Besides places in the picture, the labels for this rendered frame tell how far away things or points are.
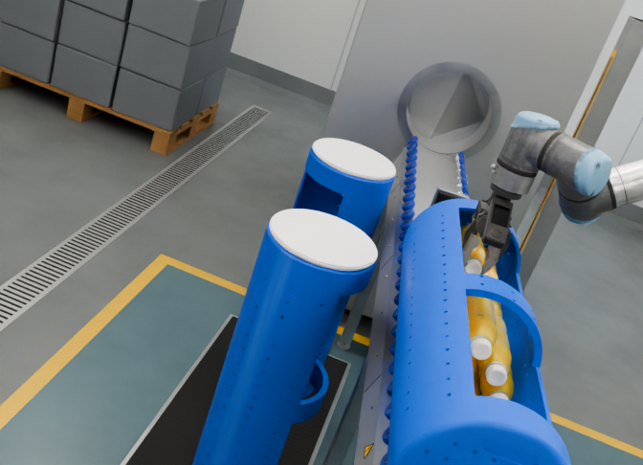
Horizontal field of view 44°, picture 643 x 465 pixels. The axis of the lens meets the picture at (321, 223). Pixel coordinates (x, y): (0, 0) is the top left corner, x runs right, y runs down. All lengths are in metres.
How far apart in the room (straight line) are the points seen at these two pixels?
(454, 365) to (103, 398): 1.77
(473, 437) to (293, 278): 0.78
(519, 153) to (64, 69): 3.60
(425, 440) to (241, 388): 0.93
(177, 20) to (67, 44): 0.71
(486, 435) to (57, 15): 4.06
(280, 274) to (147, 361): 1.29
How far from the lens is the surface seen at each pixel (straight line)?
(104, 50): 4.79
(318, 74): 6.49
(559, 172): 1.67
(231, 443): 2.17
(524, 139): 1.70
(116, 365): 3.04
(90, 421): 2.80
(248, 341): 2.01
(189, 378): 2.81
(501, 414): 1.22
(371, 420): 1.68
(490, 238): 1.69
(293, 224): 1.96
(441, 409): 1.24
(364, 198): 2.44
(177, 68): 4.61
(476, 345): 1.53
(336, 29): 6.40
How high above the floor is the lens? 1.88
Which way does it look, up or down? 25 degrees down
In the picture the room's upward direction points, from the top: 19 degrees clockwise
